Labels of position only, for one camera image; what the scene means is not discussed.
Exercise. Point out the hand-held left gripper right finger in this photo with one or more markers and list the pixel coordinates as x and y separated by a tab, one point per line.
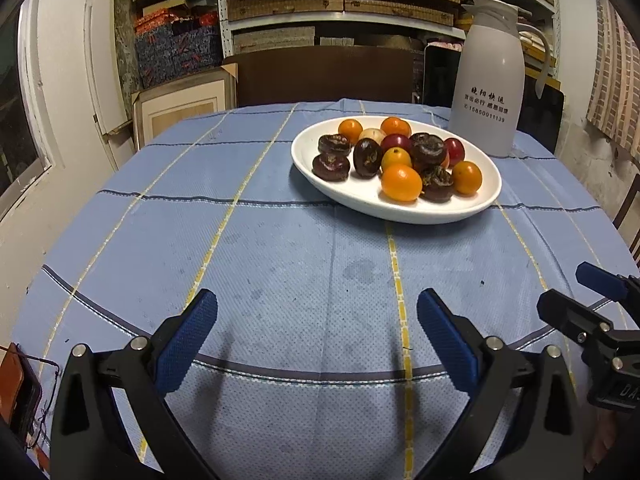
447	342

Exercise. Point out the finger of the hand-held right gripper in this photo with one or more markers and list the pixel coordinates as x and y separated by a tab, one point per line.
600	280
570	315

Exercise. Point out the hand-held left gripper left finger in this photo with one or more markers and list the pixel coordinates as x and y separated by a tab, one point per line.
185	345

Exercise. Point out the white oval plate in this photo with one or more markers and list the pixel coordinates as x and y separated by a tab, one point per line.
350	191

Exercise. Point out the small red fruit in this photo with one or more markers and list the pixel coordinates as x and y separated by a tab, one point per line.
455	149
396	141

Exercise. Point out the pale round fruit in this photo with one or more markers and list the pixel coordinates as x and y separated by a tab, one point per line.
372	135

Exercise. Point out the orange kumquat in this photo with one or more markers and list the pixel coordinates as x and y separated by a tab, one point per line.
401	183
467	177
350	129
395	126

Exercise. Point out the person's right hand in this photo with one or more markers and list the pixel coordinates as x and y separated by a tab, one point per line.
600	440

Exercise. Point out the dark wooden chair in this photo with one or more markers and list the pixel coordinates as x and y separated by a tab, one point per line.
631	220

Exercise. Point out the black flat panel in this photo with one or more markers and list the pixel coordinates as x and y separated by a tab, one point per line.
540	115

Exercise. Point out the brown leather case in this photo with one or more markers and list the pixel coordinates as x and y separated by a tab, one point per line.
15	390

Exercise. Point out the yellow kumquat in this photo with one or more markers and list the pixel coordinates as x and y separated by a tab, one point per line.
396	158

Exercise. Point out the brick pattern hanging sheet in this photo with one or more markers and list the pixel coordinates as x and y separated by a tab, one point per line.
617	70

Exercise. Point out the framed wooden panel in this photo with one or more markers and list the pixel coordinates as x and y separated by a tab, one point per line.
175	110

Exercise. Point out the grey thermos jug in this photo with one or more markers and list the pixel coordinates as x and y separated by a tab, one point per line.
487	60

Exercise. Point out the window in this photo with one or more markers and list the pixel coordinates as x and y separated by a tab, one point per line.
17	120

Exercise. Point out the white leaning board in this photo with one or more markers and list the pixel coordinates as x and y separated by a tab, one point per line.
102	70

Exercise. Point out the blue patterned fabric box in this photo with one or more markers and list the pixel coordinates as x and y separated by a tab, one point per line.
175	55

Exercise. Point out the dark brown board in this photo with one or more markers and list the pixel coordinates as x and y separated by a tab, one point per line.
325	75

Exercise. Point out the grey marbled slab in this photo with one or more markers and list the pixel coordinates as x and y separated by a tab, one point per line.
125	45

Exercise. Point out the orange patterned fabric box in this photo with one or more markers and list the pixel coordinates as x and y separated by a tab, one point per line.
170	19

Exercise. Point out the white metal shelf rack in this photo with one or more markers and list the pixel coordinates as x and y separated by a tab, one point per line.
225	20

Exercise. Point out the shelf with flat boxes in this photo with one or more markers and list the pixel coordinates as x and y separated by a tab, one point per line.
400	0

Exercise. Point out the black screen white frame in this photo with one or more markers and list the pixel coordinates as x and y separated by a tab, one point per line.
440	77

